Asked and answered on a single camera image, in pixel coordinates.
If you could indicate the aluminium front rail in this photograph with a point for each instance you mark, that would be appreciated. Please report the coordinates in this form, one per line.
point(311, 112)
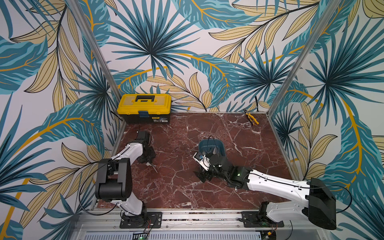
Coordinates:
point(186, 224)

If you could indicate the teal plastic storage box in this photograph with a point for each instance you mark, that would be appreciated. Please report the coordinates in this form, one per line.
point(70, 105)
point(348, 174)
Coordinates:
point(212, 146)

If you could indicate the yellow handled pliers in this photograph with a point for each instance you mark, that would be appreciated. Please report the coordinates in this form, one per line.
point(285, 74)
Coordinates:
point(251, 118)

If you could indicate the yellow black toolbox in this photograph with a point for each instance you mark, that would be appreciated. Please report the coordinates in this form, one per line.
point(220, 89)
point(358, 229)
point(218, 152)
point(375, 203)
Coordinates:
point(145, 108)

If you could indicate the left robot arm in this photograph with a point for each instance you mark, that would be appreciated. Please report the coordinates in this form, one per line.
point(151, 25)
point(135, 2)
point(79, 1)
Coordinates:
point(114, 181)

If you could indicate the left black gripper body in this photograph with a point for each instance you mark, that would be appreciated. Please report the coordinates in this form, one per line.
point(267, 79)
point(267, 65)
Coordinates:
point(147, 155)

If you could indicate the metal frame post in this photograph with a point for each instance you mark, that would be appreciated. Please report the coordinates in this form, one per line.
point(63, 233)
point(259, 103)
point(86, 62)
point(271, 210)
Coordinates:
point(89, 35)
point(331, 7)

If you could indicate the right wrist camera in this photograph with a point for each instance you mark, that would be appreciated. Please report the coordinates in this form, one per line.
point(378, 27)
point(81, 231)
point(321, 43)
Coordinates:
point(202, 160)

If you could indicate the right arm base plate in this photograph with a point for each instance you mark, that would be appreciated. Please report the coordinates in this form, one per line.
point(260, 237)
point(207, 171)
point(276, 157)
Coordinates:
point(252, 219)

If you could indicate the left metal frame post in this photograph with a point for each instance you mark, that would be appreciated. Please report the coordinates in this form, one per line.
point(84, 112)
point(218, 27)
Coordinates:
point(89, 35)

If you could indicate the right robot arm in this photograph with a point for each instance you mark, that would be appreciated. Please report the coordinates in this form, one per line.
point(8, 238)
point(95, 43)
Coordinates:
point(311, 201)

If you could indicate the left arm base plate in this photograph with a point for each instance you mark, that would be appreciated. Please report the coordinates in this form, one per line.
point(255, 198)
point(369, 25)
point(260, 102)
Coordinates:
point(149, 220)

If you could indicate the right metal frame post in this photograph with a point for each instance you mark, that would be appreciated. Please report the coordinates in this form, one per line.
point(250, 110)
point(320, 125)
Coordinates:
point(331, 7)

